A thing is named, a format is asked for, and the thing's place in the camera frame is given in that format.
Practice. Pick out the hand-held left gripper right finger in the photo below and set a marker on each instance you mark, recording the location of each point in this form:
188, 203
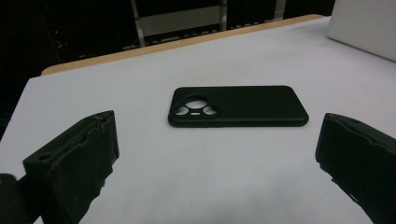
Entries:
358, 155

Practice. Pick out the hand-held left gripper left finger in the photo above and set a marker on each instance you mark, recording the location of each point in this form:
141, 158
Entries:
74, 161

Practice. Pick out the black phone case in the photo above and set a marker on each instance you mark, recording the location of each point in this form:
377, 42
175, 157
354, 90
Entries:
258, 105

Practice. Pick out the white rectangular box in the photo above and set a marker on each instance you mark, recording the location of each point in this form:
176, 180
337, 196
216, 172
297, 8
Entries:
364, 25

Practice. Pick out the white table mat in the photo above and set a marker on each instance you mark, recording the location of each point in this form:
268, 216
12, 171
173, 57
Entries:
199, 171

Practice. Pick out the grey metal stand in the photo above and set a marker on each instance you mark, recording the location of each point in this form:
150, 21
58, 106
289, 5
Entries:
180, 21

